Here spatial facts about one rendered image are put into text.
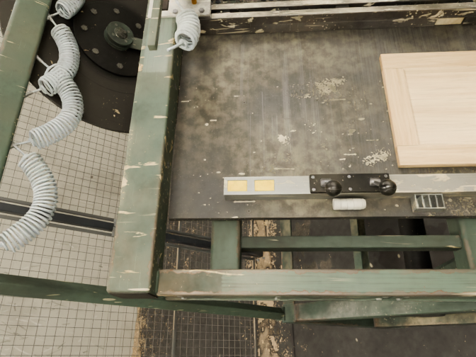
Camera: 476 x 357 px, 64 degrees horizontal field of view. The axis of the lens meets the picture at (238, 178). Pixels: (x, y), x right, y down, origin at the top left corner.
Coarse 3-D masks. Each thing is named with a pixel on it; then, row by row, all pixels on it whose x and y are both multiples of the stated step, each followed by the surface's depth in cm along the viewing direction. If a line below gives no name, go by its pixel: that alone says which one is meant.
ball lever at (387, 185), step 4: (368, 180) 96; (372, 180) 95; (376, 180) 95; (384, 180) 86; (388, 180) 85; (372, 184) 95; (376, 184) 93; (380, 184) 86; (384, 184) 85; (388, 184) 84; (392, 184) 84; (396, 184) 85; (380, 188) 85; (384, 188) 85; (388, 188) 84; (392, 188) 84; (396, 188) 85; (380, 192) 86; (384, 192) 85; (388, 192) 84; (392, 192) 84
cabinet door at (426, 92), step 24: (384, 72) 113; (408, 72) 113; (432, 72) 112; (456, 72) 112; (408, 96) 109; (432, 96) 109; (456, 96) 109; (408, 120) 106; (432, 120) 106; (456, 120) 106; (408, 144) 103; (432, 144) 103; (456, 144) 102
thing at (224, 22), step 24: (192, 0) 116; (312, 0) 119; (336, 0) 119; (360, 0) 118; (384, 0) 118; (408, 0) 117; (432, 0) 117; (456, 0) 117; (216, 24) 121; (240, 24) 121; (264, 24) 121; (288, 24) 121; (312, 24) 121; (336, 24) 121; (360, 24) 121; (384, 24) 121; (408, 24) 120; (432, 24) 120
